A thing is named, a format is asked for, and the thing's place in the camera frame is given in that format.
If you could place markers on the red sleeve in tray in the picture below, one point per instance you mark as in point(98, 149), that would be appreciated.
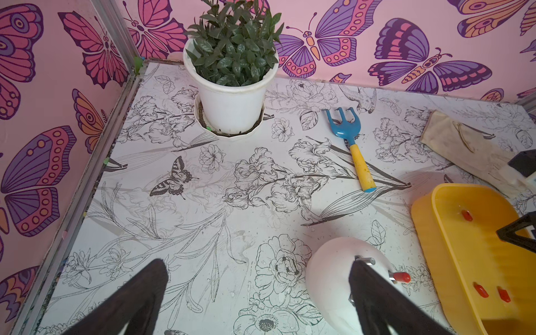
point(467, 215)
point(482, 292)
point(504, 295)

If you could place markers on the yellow plastic tray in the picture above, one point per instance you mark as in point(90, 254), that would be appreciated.
point(459, 253)

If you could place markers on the green plant in white pot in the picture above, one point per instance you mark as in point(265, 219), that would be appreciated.
point(231, 53)

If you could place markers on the cream fabric work glove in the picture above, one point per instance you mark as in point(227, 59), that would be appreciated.
point(466, 148)

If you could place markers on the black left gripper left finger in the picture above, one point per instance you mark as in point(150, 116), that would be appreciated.
point(133, 309)

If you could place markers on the red screw protection sleeve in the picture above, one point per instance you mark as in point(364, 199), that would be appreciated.
point(399, 277)

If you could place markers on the steel screw on dome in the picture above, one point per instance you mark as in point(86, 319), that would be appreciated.
point(366, 260)

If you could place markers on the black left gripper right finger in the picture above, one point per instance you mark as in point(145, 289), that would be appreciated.
point(381, 308)

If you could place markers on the aluminium frame corner post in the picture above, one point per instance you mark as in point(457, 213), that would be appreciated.
point(115, 24)

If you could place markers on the blue yellow garden rake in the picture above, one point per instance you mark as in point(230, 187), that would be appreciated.
point(349, 130)

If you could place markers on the white dome with screws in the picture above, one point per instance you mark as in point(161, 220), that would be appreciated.
point(327, 280)

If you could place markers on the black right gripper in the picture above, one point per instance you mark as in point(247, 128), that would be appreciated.
point(525, 164)

